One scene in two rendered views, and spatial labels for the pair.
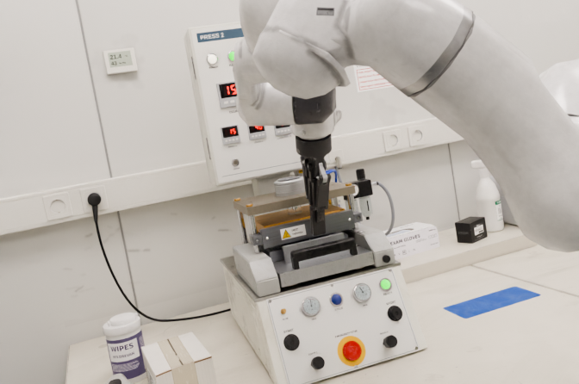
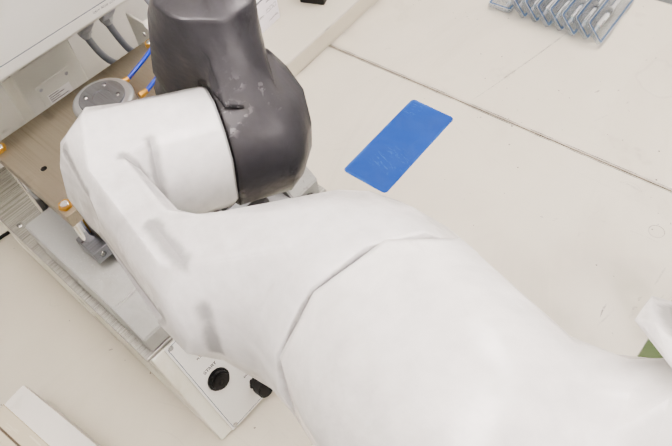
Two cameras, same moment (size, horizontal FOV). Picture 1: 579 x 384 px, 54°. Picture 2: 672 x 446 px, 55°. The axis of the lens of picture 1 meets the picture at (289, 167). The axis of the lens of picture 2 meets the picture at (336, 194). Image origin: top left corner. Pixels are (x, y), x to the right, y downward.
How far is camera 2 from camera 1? 0.83 m
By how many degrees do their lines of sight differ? 52
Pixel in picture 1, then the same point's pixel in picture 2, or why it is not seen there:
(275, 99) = (196, 202)
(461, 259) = (320, 43)
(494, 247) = (354, 9)
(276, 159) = (36, 29)
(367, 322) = not seen: hidden behind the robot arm
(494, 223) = not seen: outside the picture
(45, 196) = not seen: outside the picture
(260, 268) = (137, 311)
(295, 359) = (229, 394)
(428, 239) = (266, 14)
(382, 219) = not seen: outside the picture
